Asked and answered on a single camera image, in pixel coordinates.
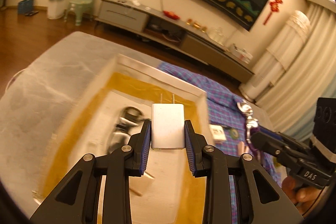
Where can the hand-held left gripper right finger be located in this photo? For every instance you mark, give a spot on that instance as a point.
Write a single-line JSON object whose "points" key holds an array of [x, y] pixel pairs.
{"points": [[189, 148]]}

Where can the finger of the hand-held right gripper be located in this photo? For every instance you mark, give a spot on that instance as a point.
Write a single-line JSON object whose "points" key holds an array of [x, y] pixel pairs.
{"points": [[286, 138], [278, 150]]}

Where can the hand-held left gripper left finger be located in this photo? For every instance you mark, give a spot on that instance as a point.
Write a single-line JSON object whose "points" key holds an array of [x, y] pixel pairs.
{"points": [[145, 148]]}

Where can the white plug charger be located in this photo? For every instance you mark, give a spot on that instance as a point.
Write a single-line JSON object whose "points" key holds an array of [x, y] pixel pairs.
{"points": [[168, 127]]}

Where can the black glasses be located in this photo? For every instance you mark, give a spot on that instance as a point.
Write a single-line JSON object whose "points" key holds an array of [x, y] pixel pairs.
{"points": [[123, 127]]}

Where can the white gold card box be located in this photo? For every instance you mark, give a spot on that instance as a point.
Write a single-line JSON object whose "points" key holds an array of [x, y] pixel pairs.
{"points": [[218, 132]]}

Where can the silver action figure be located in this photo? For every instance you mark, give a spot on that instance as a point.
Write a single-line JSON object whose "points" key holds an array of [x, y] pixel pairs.
{"points": [[249, 124]]}

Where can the green tape roll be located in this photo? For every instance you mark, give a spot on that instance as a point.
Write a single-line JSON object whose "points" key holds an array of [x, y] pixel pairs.
{"points": [[229, 133]]}

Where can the person's right hand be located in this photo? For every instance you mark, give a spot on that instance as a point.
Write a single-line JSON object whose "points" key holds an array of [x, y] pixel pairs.
{"points": [[304, 195]]}

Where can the pale curtain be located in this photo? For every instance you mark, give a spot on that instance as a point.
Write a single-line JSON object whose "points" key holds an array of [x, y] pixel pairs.
{"points": [[315, 69]]}

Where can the blue plaid cloth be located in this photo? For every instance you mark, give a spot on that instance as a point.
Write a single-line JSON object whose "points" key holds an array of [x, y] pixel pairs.
{"points": [[223, 103]]}

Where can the white standing air conditioner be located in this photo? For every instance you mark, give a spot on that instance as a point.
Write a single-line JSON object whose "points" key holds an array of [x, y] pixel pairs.
{"points": [[288, 43]]}

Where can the white desk organizer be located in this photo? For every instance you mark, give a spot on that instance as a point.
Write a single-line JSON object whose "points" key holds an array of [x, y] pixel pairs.
{"points": [[241, 53]]}

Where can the group of clear glasses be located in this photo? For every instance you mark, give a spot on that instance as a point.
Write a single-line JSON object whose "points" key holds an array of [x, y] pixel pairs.
{"points": [[218, 36]]}

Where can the gold ingot ornament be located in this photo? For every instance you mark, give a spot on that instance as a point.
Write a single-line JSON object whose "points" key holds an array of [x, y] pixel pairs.
{"points": [[197, 25]]}

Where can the grey low cabinet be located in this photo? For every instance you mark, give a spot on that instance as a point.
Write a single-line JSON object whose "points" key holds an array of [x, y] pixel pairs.
{"points": [[126, 16]]}

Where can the red plate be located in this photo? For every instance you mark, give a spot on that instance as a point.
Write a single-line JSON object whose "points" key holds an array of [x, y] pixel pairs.
{"points": [[172, 14]]}

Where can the green plastic chair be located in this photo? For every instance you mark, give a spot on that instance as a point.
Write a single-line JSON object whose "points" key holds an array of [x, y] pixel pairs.
{"points": [[81, 3]]}

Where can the white bin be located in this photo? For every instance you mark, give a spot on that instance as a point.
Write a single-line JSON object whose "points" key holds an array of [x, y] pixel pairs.
{"points": [[56, 6]]}

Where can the dark slippers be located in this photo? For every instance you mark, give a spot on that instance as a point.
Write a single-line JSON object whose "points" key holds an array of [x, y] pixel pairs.
{"points": [[31, 13]]}

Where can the blue plastic crate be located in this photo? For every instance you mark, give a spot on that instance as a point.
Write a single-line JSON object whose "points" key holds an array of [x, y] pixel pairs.
{"points": [[25, 6]]}

